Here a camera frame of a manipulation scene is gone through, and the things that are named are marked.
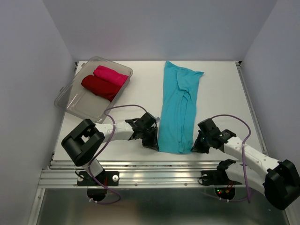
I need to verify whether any turquoise t shirt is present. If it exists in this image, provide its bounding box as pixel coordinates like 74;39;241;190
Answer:
158;61;204;154

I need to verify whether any clear plastic bin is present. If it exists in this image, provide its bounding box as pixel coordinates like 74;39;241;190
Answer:
54;56;133;123

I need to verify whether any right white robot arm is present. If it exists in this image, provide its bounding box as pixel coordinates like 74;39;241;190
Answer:
191;118;300;210

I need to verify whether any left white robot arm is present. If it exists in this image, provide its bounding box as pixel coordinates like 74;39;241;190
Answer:
61;112;159;185

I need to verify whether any dark red rolled shirt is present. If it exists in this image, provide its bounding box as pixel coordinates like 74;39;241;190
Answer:
81;75;121;102

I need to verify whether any pink rolled shirt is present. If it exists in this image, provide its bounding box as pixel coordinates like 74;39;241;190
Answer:
93;66;128;87

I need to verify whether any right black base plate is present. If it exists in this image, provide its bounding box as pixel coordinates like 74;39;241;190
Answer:
198;159;241;186

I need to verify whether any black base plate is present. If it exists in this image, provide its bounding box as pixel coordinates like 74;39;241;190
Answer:
198;159;241;186
75;170;120;187

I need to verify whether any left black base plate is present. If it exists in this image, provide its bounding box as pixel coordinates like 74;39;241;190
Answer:
75;170;120;187

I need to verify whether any aluminium mounting rail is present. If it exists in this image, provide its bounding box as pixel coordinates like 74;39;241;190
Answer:
38;161;219;189

